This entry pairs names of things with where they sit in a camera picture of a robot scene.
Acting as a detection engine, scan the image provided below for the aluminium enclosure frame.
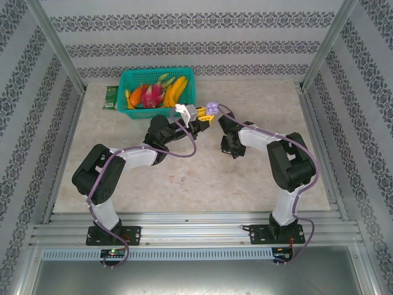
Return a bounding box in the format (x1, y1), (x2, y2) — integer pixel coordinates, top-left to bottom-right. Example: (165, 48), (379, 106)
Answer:
(12, 0), (381, 295)

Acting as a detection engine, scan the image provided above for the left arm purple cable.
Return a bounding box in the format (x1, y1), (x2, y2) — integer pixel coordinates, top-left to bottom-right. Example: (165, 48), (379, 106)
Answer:
(87, 109), (198, 270)

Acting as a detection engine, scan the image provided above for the green snack packet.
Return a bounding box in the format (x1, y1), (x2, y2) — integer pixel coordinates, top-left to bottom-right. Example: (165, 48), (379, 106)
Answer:
(103, 85), (120, 111)

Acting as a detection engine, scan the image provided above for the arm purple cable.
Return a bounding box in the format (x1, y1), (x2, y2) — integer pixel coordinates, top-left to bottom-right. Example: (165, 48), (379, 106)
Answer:
(87, 109), (198, 270)
(214, 103), (320, 267)

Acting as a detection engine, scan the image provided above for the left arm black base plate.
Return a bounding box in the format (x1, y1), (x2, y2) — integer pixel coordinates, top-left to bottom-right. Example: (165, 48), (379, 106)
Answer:
(85, 226), (142, 246)

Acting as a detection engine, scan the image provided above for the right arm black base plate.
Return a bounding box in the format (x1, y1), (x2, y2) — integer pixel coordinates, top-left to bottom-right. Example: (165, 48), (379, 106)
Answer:
(248, 223), (306, 246)

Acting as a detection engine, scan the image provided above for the slotted grey cable duct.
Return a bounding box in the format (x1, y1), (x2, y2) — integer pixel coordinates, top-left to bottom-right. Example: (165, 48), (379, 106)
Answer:
(41, 248), (274, 261)

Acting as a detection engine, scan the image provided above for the pink dragon fruit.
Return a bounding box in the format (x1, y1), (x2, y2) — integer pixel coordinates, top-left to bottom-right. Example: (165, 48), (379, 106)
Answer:
(140, 73), (176, 108)

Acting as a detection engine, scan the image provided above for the yellow banana bunch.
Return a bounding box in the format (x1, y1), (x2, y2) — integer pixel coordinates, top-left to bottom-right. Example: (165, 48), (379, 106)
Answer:
(161, 76), (189, 108)

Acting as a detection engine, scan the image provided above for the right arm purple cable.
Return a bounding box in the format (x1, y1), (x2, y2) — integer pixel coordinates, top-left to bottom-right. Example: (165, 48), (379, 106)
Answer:
(214, 103), (320, 267)

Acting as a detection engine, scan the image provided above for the orange mango fruit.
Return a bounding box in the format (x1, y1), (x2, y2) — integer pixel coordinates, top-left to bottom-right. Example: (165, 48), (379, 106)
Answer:
(128, 87), (144, 107)

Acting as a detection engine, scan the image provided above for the teal perforated plastic basket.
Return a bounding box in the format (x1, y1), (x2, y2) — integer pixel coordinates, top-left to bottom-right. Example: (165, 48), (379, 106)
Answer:
(117, 67), (197, 120)

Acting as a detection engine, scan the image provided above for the grey metal sheet panel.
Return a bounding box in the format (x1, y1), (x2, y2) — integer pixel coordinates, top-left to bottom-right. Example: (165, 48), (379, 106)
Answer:
(18, 259), (377, 295)

